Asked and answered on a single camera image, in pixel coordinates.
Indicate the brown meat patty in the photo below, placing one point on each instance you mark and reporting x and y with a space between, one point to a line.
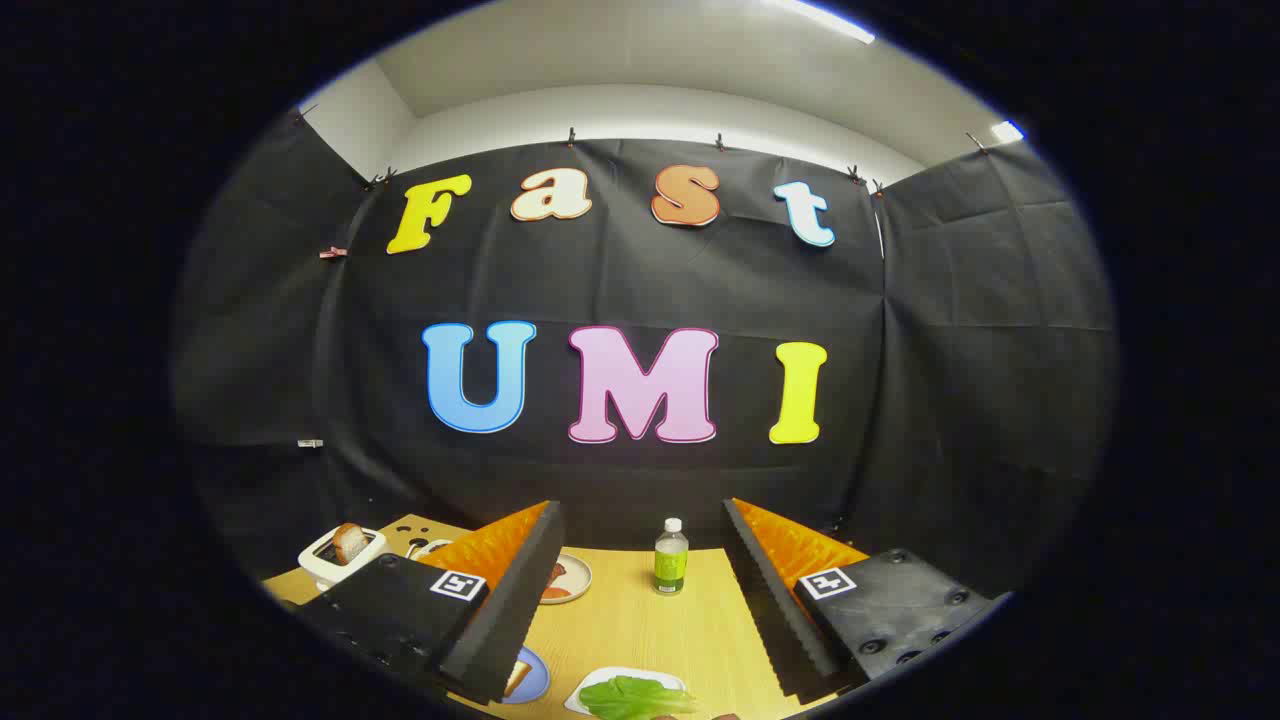
558 575

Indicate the long ceiling light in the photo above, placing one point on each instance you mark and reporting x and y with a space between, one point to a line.
825 20

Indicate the white oval plate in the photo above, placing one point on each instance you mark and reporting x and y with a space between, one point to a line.
582 690

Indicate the white round plate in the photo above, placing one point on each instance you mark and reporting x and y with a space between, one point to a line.
580 575

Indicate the square toast slice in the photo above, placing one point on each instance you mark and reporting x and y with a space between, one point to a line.
515 680

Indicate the white divided bean dish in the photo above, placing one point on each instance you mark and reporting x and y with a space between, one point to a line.
432 547

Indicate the small ceiling light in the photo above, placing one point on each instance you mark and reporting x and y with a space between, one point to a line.
1007 131

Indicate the green label plastic bottle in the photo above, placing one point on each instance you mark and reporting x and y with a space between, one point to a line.
671 565

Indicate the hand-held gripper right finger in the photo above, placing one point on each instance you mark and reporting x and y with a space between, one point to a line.
775 610

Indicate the blue round plate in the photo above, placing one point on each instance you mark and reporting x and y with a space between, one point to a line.
538 680

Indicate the black backdrop cloth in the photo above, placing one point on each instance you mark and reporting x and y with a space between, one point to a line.
600 280

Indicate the white toaster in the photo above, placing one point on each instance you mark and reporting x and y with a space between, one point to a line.
325 570

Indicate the brown crust bread slice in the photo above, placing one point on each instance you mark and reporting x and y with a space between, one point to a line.
350 543

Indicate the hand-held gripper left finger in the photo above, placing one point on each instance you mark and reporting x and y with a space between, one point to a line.
520 600

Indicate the green lettuce leaf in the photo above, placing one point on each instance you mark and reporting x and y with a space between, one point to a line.
635 698

